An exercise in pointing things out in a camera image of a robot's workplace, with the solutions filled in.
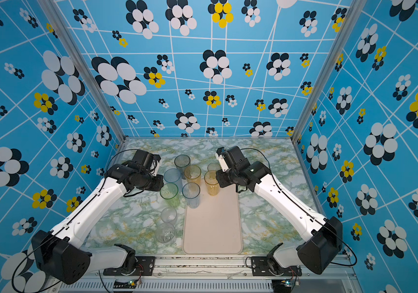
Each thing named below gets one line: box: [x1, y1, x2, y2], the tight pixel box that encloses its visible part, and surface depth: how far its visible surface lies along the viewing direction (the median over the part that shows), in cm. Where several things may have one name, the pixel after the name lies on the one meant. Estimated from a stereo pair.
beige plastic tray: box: [182, 183, 243, 255], surface depth 86 cm
